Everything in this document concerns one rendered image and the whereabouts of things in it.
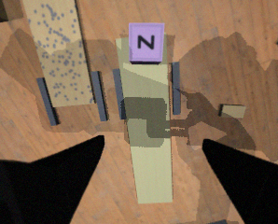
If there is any purple cube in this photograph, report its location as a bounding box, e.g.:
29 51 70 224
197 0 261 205
129 23 164 64

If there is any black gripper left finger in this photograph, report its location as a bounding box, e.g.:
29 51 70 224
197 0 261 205
0 135 104 224

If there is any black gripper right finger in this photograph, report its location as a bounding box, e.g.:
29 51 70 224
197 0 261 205
202 139 278 224

